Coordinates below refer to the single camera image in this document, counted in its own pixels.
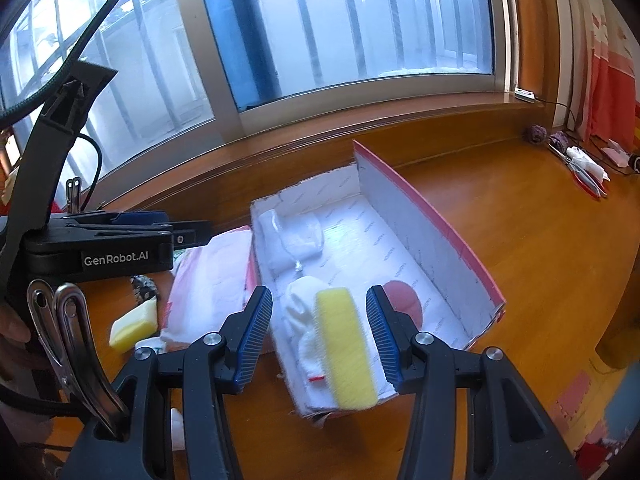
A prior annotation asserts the foam floor mat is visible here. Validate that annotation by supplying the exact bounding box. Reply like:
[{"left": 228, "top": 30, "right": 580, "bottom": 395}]
[{"left": 555, "top": 355, "right": 640, "bottom": 461}]

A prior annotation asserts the scissors and clutter on sill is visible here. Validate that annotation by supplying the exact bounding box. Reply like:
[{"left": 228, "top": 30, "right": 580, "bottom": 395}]
[{"left": 547, "top": 142, "right": 608, "bottom": 198}]

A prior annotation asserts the white crumpled item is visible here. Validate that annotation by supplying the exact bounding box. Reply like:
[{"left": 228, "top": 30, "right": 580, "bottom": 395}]
[{"left": 567, "top": 146, "right": 611, "bottom": 181}]

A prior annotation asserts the person's left hand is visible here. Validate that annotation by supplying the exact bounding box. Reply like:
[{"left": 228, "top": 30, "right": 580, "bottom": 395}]
[{"left": 0, "top": 305, "right": 32, "bottom": 361}]

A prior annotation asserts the window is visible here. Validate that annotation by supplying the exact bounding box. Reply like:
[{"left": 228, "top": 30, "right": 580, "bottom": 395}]
[{"left": 0, "top": 0, "right": 521, "bottom": 196}]

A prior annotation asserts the pink white curtain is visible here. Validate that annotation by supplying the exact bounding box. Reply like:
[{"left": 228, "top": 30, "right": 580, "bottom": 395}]
[{"left": 575, "top": 0, "right": 640, "bottom": 141}]

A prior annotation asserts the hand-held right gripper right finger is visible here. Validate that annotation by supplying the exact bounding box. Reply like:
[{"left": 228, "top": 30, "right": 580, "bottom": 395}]
[{"left": 366, "top": 285, "right": 581, "bottom": 480}]

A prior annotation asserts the white sock with red trim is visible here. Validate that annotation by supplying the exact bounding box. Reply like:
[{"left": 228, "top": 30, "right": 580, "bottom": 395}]
[{"left": 284, "top": 276, "right": 346, "bottom": 396}]

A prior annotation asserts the purple makeup sponge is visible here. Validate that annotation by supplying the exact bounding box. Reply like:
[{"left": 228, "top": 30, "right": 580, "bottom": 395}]
[{"left": 382, "top": 282, "right": 423, "bottom": 333}]

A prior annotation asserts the pink white tissue pack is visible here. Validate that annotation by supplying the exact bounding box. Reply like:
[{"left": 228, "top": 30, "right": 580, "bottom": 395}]
[{"left": 159, "top": 225, "right": 256, "bottom": 353}]

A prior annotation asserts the pink cardboard box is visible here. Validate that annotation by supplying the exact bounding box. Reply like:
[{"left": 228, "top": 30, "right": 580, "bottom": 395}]
[{"left": 248, "top": 139, "right": 507, "bottom": 418}]

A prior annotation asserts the pink white small item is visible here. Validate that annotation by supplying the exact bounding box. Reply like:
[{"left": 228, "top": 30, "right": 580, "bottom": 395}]
[{"left": 602, "top": 140, "right": 630, "bottom": 167}]

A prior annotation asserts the white cloth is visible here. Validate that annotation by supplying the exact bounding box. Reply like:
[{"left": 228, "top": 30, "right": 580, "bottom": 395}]
[{"left": 170, "top": 407, "right": 187, "bottom": 453}]

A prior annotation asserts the yellow sponge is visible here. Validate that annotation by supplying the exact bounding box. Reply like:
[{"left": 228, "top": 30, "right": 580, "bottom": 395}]
[
  {"left": 109, "top": 299, "right": 160, "bottom": 352},
  {"left": 314, "top": 287, "right": 378, "bottom": 409}
]

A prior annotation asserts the white plastic bag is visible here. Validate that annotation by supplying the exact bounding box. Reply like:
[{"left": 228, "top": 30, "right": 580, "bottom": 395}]
[{"left": 257, "top": 209, "right": 325, "bottom": 273}]

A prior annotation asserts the black braided cable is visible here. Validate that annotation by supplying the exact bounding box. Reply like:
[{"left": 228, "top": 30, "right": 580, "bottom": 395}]
[{"left": 0, "top": 0, "right": 148, "bottom": 126}]

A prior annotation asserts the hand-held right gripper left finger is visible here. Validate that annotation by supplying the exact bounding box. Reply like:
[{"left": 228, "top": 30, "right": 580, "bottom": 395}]
[{"left": 65, "top": 286, "right": 273, "bottom": 480}]

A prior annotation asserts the thin black cable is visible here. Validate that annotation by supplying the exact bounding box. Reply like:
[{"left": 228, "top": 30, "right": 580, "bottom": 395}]
[{"left": 77, "top": 132, "right": 102, "bottom": 201}]

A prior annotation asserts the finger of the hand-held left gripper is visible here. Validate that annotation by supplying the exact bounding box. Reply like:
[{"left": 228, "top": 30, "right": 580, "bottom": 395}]
[
  {"left": 95, "top": 220, "right": 212, "bottom": 251},
  {"left": 65, "top": 210, "right": 171, "bottom": 229}
]

